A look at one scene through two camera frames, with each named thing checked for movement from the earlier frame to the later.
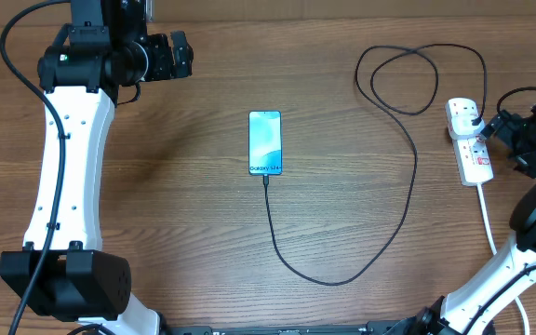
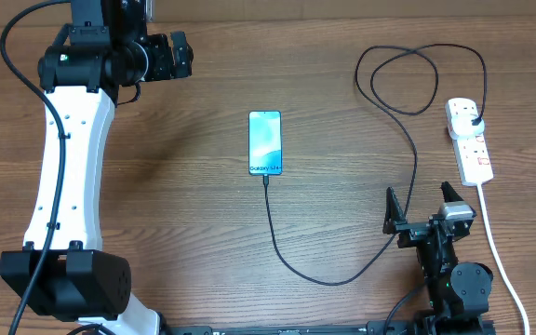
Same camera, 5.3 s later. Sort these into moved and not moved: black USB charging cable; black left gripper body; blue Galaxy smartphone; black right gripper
Moved: black right gripper
Not moved: blue Galaxy smartphone; black USB charging cable; black left gripper body
